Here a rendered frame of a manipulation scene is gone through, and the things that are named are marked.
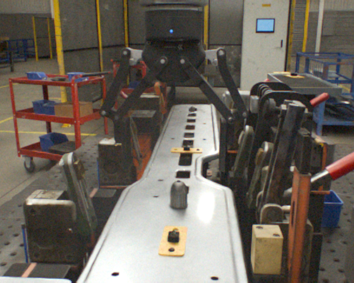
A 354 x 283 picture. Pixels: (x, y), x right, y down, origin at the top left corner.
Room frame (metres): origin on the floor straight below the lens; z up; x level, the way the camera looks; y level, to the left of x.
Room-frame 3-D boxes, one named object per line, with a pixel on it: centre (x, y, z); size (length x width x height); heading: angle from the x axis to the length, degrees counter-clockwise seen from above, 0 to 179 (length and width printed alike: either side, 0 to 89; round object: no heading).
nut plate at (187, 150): (0.99, -0.03, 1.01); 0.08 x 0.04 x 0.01; 86
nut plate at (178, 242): (0.53, 0.00, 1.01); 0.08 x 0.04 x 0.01; 175
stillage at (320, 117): (5.47, -2.31, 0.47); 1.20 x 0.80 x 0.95; 173
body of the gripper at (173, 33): (0.52, 0.00, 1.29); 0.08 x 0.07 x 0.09; 86
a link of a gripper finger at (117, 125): (0.53, 0.09, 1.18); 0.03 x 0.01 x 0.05; 86
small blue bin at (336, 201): (1.17, -0.48, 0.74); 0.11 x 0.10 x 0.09; 176
